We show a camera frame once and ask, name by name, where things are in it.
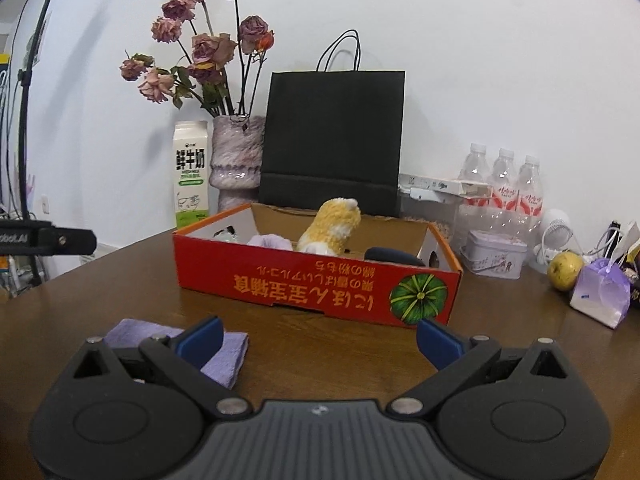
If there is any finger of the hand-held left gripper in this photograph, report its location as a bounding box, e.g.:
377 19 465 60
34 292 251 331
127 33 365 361
32 229 99 257

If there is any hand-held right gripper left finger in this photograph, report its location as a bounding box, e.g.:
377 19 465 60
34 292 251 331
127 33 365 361
70 316 253 417

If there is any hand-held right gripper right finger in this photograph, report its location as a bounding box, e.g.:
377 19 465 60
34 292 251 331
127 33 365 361
387 316 571 417

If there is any purple towel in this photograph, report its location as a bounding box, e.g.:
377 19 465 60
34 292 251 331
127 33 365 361
104 318 250 391

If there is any navy blue zip case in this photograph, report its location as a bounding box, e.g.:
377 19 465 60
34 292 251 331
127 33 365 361
364 246 425 267

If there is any red cardboard box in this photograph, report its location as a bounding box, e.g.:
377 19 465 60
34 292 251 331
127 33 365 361
172 201 464 328

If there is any purple plush headband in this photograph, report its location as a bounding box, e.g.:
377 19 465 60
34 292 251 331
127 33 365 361
246 233 295 251

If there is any yellow white plush toy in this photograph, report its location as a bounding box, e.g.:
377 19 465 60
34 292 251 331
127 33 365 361
295 198 361 255

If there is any black light stand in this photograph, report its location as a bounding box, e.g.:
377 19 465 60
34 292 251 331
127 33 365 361
10 0 72 287

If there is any printed tin box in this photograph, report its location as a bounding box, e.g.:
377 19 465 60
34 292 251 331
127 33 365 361
459 229 528 279

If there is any clear seed container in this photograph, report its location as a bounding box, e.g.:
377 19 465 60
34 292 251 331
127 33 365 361
398 187 461 242

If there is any white green milk carton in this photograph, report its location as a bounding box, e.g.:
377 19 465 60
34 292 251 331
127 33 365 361
172 121 210 229

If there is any yellow green apple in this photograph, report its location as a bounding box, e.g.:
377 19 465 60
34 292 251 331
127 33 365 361
547 251 586 292

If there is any white astronaut figure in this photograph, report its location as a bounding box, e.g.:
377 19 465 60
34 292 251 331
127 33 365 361
534 208 583 275

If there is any flat white carton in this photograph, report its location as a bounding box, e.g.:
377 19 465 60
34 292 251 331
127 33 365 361
398 172 493 197

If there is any purple tissue pack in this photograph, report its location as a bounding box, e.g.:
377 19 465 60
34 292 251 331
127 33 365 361
570 258 632 329

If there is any purple mottled vase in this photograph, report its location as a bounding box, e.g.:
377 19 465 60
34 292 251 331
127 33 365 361
207 115 267 213

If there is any black paper bag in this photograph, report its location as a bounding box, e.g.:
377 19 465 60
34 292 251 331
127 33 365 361
258 30 407 218

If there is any dried rose bouquet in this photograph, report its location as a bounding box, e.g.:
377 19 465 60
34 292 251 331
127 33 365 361
119 0 276 117

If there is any white wall panel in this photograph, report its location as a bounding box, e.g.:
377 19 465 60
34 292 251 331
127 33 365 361
92 241 126 262

